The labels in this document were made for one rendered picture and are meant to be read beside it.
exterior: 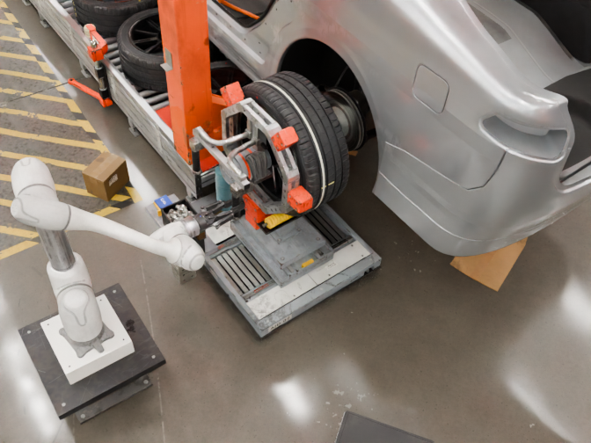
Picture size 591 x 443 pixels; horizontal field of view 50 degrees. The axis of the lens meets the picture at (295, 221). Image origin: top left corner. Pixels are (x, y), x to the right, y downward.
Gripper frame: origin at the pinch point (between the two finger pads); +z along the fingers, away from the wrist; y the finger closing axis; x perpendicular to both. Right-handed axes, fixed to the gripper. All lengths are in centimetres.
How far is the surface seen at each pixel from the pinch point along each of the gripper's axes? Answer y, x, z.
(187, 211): -29.6, -26.7, -8.9
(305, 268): 8, -68, 39
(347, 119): -11, 8, 72
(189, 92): -60, 16, 13
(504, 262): 62, -83, 145
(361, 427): 98, -49, -1
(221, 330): 7, -83, -15
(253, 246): -19, -66, 23
